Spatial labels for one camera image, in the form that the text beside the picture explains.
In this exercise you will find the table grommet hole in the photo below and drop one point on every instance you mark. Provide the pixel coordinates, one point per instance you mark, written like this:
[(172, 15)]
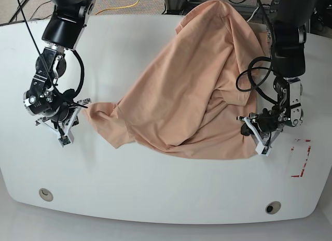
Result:
[(45, 194), (273, 208)]

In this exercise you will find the peach t-shirt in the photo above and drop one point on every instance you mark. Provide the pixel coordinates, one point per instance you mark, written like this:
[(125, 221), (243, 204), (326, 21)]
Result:
[(187, 101)]

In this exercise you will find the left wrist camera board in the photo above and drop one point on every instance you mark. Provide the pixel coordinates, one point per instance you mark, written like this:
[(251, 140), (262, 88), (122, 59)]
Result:
[(263, 150)]

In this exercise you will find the left table grommet hole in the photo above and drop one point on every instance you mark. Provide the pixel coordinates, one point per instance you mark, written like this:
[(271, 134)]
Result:
[(45, 194)]

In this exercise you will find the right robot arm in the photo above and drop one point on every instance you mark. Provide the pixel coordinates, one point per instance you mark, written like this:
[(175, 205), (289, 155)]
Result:
[(66, 25)]

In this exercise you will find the red tape rectangle marking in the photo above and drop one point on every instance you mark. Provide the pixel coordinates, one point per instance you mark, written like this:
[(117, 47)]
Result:
[(298, 157)]

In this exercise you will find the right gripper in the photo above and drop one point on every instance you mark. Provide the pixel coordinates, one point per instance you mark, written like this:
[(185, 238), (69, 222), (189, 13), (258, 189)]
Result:
[(59, 115)]

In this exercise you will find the right table grommet hole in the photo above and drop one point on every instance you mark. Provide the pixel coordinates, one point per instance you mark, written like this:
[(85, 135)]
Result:
[(273, 208)]

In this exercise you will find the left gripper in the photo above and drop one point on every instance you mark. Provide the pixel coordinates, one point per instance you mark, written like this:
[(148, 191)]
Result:
[(263, 127)]

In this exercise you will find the aluminium frame stand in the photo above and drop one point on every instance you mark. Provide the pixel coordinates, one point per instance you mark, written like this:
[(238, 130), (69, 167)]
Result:
[(296, 12)]

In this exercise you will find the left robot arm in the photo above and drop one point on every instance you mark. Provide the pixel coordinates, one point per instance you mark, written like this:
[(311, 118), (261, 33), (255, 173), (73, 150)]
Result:
[(276, 79)]

